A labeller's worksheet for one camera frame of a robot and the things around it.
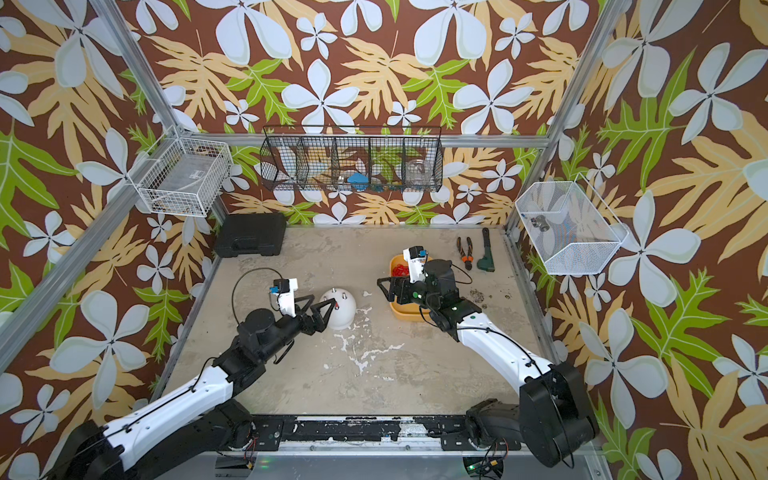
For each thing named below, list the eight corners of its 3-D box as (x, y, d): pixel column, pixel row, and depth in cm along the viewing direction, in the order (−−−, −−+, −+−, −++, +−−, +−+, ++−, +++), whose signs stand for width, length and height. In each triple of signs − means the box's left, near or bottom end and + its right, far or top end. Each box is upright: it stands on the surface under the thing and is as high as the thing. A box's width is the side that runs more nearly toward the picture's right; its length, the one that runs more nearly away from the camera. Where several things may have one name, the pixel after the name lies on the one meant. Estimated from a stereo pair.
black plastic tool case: (215, 258, 113) (208, 247, 108) (232, 222, 125) (225, 211, 120) (280, 258, 113) (275, 247, 108) (290, 222, 125) (286, 211, 120)
